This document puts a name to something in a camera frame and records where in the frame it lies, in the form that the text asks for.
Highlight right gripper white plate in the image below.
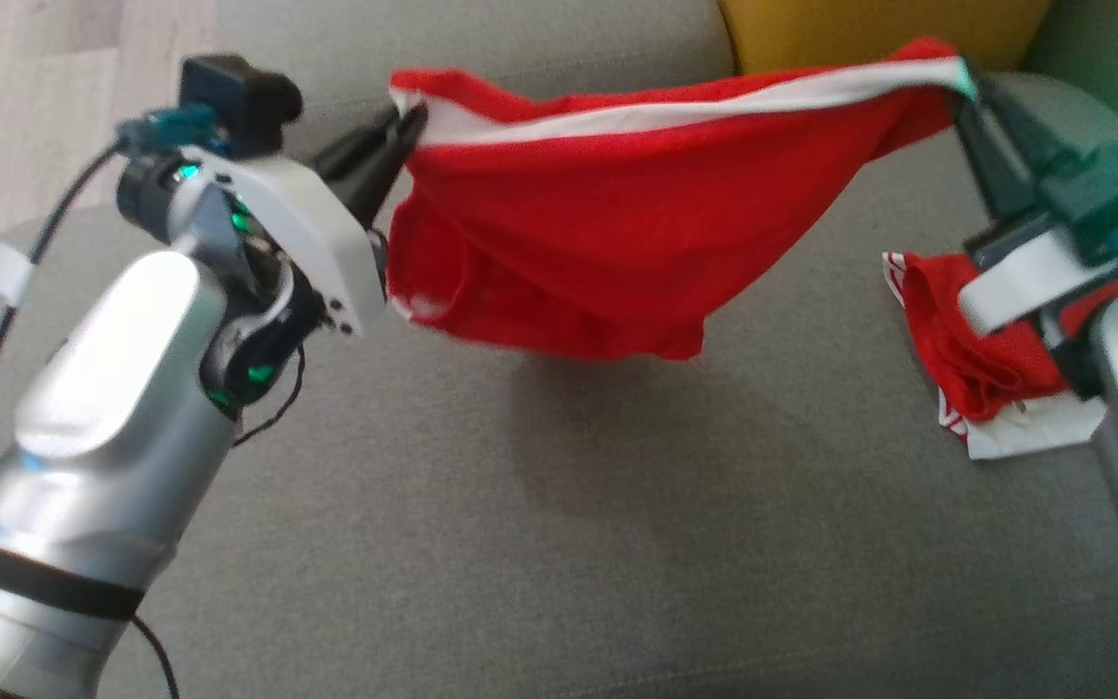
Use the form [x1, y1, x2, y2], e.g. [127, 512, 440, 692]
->
[952, 71, 1118, 338]

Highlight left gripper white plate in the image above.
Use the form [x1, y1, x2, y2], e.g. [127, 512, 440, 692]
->
[117, 105, 430, 338]

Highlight red white basketball jersey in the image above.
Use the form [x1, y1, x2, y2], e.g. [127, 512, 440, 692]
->
[882, 250, 1118, 461]

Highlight red shorts with white stripe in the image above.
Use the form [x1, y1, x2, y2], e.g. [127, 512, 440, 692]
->
[386, 37, 975, 362]

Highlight grey sofa backrest panel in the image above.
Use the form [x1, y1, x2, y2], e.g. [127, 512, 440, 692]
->
[1025, 0, 1118, 132]

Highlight grey sofa seat cushion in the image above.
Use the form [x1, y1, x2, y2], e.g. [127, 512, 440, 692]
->
[214, 0, 737, 110]

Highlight large yellow sofa back cushion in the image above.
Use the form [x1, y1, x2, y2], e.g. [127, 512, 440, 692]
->
[719, 0, 1053, 77]

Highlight large grey sofa ottoman cushion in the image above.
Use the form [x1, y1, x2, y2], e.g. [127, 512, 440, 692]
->
[0, 73, 1118, 699]

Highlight teal left cable connector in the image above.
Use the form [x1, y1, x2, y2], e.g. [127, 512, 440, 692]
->
[115, 105, 222, 156]

